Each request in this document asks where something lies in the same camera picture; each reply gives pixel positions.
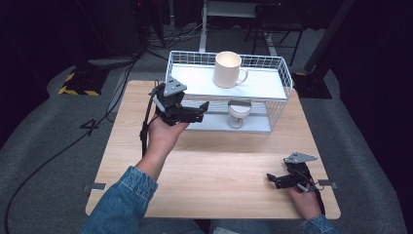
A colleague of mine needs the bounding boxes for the white wire shelf rack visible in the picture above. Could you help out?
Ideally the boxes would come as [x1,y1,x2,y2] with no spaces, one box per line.
[165,50,293,135]

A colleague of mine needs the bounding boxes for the black chair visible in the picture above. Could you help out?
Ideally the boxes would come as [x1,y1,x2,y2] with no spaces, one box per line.
[243,2,306,66]

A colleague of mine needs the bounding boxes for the black floor cable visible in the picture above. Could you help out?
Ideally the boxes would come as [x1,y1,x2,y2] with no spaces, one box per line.
[3,52,144,234]

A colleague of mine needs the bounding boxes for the person's right hand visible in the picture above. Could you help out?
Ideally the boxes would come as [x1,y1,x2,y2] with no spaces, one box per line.
[286,184,323,222]

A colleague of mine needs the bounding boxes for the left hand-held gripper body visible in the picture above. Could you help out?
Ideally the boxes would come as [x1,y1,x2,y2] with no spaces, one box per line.
[151,76,190,127]

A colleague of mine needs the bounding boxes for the white mug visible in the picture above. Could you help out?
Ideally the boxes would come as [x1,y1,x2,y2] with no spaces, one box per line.
[211,50,249,90]

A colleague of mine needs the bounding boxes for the person's right leg in jeans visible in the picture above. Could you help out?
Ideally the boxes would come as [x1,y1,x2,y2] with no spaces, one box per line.
[209,218,306,234]

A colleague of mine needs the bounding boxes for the white desk frame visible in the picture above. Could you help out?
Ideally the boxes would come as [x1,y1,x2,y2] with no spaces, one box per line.
[198,0,279,57]

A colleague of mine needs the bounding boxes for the person's left hand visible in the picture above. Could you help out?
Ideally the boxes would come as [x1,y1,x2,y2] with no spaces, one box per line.
[142,114,190,164]

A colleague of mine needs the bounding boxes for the black yellow striped stand base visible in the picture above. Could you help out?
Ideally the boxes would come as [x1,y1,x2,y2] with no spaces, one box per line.
[57,66,110,98]

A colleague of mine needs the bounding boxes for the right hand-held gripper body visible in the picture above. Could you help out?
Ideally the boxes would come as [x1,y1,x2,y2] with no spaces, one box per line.
[282,151,319,193]

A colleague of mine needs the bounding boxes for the left hand-held gripper black cable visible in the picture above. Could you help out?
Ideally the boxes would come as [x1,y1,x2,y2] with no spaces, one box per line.
[138,79,162,160]

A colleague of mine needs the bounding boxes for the bundle of floor cables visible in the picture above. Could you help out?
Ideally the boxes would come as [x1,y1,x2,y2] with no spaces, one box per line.
[142,19,208,53]

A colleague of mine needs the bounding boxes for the grey tape piece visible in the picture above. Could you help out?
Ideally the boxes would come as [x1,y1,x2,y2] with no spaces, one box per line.
[81,182,107,192]
[317,178,339,190]

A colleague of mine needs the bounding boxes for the white round container grey stripe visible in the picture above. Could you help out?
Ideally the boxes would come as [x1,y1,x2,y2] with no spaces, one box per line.
[226,98,253,130]

